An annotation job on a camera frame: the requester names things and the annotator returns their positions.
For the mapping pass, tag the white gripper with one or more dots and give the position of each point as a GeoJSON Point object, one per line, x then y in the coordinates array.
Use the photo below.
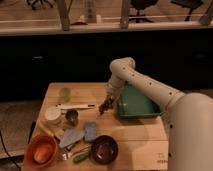
{"type": "Point", "coordinates": [114, 88]}

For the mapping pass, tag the dark purple grape bunch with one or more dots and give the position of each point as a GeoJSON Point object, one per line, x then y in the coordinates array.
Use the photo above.
{"type": "Point", "coordinates": [106, 105]}

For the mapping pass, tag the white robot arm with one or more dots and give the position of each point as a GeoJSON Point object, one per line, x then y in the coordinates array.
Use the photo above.
{"type": "Point", "coordinates": [190, 145]}

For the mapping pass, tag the green plastic tray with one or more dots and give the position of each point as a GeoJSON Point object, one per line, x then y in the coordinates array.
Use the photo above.
{"type": "Point", "coordinates": [133, 104]}

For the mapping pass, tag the blue sponge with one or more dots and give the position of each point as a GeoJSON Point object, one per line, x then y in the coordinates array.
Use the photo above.
{"type": "Point", "coordinates": [90, 131]}

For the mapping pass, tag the small metal cup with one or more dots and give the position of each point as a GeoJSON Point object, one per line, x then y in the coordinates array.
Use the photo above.
{"type": "Point", "coordinates": [72, 117]}

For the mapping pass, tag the wooden table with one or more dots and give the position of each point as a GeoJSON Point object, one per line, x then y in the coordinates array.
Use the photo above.
{"type": "Point", "coordinates": [143, 143]}

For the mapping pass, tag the dark purple bowl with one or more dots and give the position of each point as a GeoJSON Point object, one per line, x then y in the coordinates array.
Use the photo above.
{"type": "Point", "coordinates": [104, 149]}

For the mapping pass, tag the grey cloth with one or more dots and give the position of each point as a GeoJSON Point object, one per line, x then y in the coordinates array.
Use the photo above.
{"type": "Point", "coordinates": [71, 136]}

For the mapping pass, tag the white round container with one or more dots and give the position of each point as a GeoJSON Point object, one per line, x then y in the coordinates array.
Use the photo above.
{"type": "Point", "coordinates": [53, 115]}

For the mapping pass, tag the green cucumber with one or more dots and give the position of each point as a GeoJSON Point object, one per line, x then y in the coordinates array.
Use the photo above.
{"type": "Point", "coordinates": [81, 157]}

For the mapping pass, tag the yellow banana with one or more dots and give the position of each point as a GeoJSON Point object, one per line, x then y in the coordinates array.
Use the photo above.
{"type": "Point", "coordinates": [45, 129]}

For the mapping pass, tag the silver fork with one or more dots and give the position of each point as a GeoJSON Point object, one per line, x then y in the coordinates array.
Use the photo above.
{"type": "Point", "coordinates": [71, 151]}

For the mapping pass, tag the orange bowl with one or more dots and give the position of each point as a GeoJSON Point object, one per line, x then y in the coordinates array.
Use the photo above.
{"type": "Point", "coordinates": [41, 151]}

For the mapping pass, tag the white handled knife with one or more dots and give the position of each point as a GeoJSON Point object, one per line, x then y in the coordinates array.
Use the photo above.
{"type": "Point", "coordinates": [81, 106]}

